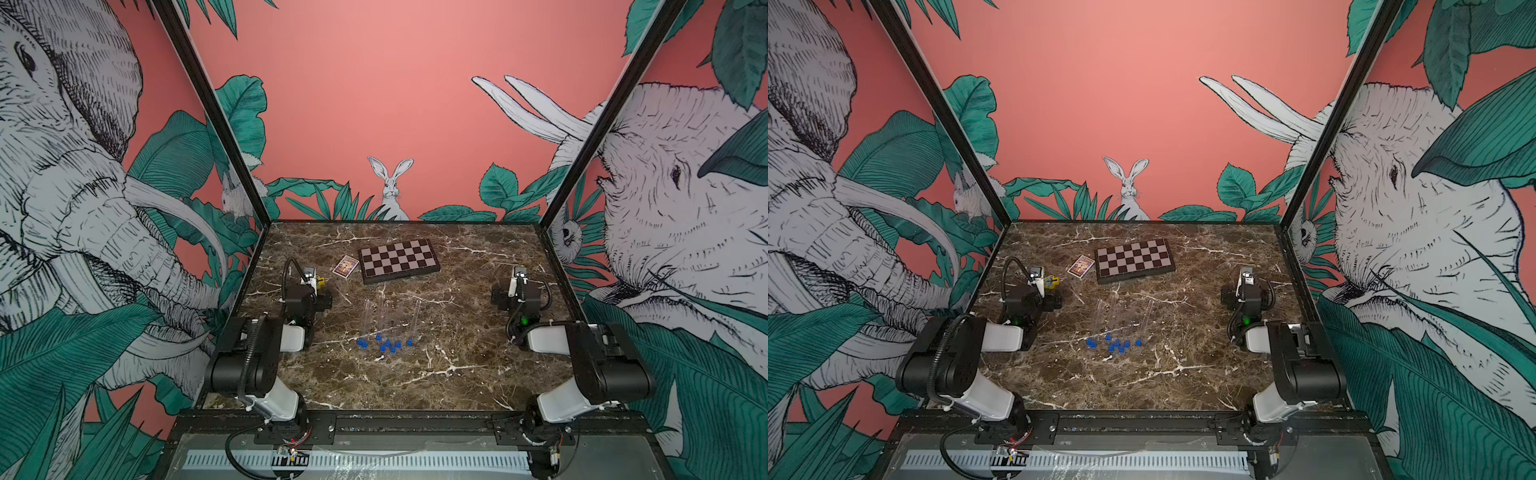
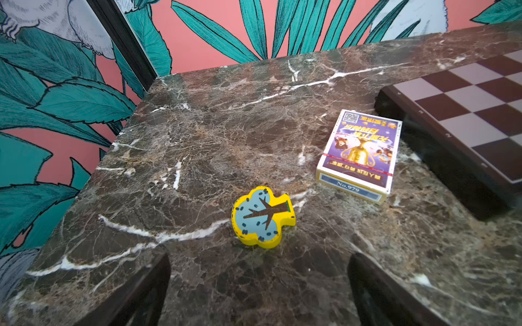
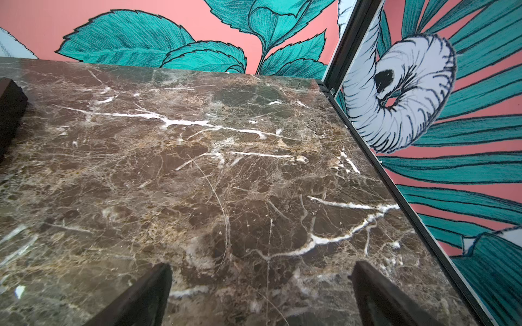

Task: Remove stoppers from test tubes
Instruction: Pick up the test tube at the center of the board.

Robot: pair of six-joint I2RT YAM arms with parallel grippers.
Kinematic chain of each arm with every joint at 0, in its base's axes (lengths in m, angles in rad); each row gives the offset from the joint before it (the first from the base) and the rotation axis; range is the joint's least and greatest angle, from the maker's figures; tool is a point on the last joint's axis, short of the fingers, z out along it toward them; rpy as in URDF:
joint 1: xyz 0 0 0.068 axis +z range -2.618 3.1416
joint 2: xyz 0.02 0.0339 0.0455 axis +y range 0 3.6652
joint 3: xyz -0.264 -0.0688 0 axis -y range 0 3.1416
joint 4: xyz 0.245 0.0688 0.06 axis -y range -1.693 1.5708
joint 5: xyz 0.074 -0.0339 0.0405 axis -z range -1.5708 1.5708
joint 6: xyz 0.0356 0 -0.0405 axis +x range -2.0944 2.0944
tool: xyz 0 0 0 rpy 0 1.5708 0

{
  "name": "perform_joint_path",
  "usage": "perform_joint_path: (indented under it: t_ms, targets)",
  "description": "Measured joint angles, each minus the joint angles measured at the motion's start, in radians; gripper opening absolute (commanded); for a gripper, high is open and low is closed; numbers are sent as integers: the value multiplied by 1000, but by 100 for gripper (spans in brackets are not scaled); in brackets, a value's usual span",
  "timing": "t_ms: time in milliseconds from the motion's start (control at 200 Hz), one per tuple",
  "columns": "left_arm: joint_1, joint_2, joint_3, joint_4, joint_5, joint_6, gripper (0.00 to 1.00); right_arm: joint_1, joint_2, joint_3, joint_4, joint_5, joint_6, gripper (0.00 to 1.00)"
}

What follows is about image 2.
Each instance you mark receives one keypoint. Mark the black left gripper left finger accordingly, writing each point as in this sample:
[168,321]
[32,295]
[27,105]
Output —
[137,302]

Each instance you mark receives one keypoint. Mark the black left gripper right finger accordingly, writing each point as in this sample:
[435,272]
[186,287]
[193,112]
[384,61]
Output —
[382,301]

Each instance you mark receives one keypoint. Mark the brown checkered chess board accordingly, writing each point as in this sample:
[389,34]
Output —
[465,124]

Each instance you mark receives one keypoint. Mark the black frame post left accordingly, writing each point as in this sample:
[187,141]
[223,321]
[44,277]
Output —
[121,33]

